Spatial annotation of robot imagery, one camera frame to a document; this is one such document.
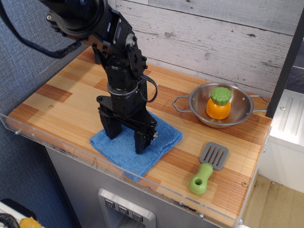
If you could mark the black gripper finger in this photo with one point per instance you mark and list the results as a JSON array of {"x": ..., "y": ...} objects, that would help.
[
  {"x": 111, "y": 126},
  {"x": 142, "y": 140}
]

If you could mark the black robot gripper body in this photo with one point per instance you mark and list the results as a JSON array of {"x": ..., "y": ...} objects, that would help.
[{"x": 129, "y": 108}]

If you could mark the blue napkin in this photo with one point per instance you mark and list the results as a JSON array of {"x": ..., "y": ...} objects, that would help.
[{"x": 121, "y": 150}]

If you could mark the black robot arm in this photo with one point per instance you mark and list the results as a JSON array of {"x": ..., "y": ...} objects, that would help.
[{"x": 96, "y": 24}]

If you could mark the silver dispenser button panel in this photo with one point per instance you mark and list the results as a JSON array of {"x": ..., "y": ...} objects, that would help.
[{"x": 120, "y": 212}]

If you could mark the orange toy carrot green top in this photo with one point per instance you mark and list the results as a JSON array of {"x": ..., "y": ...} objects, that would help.
[{"x": 219, "y": 105}]

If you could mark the steel colander bowl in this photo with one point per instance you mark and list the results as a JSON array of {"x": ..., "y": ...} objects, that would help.
[{"x": 242, "y": 105}]

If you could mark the clear acrylic table guard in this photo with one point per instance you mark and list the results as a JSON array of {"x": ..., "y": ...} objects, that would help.
[{"x": 62, "y": 115}]

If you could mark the white side cabinet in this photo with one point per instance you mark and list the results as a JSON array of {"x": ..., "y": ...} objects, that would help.
[{"x": 282, "y": 159}]

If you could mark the dark grey left post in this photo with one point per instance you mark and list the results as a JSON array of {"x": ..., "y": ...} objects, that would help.
[{"x": 96, "y": 54}]

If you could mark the dark grey post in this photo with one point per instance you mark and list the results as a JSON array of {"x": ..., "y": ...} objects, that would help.
[
  {"x": 288, "y": 20},
  {"x": 96, "y": 54}
]

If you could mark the grey spatula green handle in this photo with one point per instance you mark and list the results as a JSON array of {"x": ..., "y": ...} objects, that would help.
[{"x": 212, "y": 158}]

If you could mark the dark grey right post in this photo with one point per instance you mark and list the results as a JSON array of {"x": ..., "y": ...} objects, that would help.
[{"x": 288, "y": 20}]

